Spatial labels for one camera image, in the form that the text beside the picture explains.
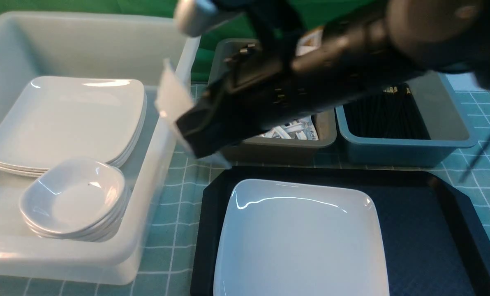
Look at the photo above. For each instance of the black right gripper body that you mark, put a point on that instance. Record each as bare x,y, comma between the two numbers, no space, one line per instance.
261,90

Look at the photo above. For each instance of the large white square plate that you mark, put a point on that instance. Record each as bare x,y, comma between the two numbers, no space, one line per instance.
291,239

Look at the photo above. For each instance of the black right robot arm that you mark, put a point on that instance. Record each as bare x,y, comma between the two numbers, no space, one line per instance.
377,45

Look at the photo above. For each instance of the brown plastic spoon bin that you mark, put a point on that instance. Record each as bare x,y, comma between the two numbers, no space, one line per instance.
272,151

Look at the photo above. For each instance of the pile of white spoons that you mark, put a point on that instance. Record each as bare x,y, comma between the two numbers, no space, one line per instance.
302,129

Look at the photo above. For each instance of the green backdrop cloth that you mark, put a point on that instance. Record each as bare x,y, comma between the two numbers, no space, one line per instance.
312,12

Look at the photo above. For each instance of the stack of white plates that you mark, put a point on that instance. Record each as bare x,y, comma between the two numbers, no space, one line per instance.
59,118

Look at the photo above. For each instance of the stack of white bowls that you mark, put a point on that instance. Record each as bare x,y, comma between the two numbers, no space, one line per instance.
80,199

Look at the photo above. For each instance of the large white plastic tub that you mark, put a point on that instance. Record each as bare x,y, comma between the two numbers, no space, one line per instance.
94,46

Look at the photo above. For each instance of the bundle of black chopsticks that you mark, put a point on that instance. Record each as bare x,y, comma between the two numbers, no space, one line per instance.
390,114

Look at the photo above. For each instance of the blue plastic chopstick bin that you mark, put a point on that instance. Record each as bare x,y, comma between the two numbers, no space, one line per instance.
446,122

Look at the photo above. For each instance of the green checkered tablecloth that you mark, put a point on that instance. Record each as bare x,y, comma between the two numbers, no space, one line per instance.
166,264

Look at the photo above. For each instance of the black plastic serving tray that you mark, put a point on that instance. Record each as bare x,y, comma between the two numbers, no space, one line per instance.
434,241

